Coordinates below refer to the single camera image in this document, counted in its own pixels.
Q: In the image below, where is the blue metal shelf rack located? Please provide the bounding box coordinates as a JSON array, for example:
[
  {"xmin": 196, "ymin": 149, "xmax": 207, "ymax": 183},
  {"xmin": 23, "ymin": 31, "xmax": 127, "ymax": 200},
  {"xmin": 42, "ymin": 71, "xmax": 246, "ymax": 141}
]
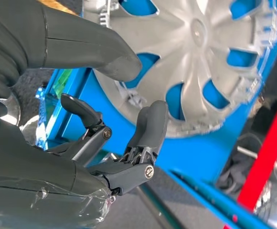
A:
[{"xmin": 34, "ymin": 0, "xmax": 277, "ymax": 229}]

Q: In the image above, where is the green plastic crate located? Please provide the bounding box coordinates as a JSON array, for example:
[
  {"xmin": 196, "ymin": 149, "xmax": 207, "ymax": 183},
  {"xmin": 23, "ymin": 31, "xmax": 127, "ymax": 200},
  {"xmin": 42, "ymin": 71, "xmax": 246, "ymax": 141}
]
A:
[{"xmin": 52, "ymin": 69, "xmax": 72, "ymax": 99}]

